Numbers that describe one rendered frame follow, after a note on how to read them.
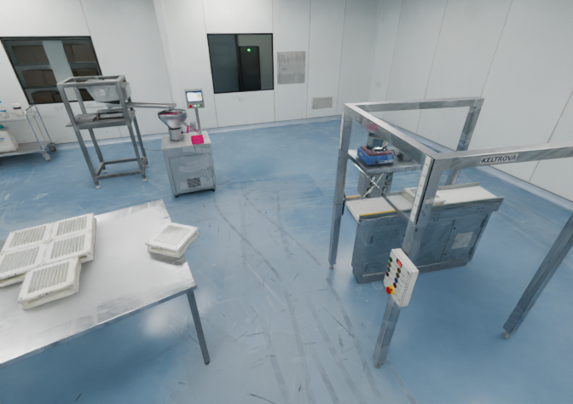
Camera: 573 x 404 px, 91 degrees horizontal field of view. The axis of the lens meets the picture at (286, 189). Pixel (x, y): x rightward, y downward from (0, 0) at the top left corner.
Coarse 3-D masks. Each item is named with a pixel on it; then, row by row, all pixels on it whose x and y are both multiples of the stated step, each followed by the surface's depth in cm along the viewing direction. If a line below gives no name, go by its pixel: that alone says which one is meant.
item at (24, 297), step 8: (72, 264) 167; (32, 272) 162; (72, 272) 162; (24, 280) 157; (48, 280) 157; (72, 280) 157; (24, 288) 152; (48, 288) 152; (56, 288) 152; (64, 288) 154; (24, 296) 148; (32, 296) 148; (40, 296) 149
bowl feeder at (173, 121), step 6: (168, 114) 390; (174, 114) 393; (180, 114) 367; (162, 120) 367; (168, 120) 364; (174, 120) 366; (180, 120) 372; (168, 126) 377; (174, 126) 376; (180, 126) 383; (192, 126) 385; (174, 132) 380; (180, 132) 385; (198, 132) 386; (174, 138) 384; (180, 138) 387
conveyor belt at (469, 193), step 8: (440, 192) 255; (448, 192) 255; (456, 192) 255; (464, 192) 255; (472, 192) 255; (480, 192) 255; (488, 192) 255; (352, 200) 243; (360, 200) 243; (368, 200) 243; (376, 200) 243; (384, 200) 243; (448, 200) 243; (456, 200) 243; (464, 200) 243; (352, 208) 233; (360, 208) 232; (368, 208) 232; (376, 208) 232; (384, 208) 232; (392, 208) 232
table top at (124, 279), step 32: (96, 224) 213; (128, 224) 213; (160, 224) 213; (96, 256) 184; (128, 256) 184; (160, 256) 184; (0, 288) 161; (96, 288) 161; (128, 288) 161; (160, 288) 161; (192, 288) 163; (0, 320) 143; (32, 320) 143; (64, 320) 143; (96, 320) 143; (0, 352) 129; (32, 352) 130
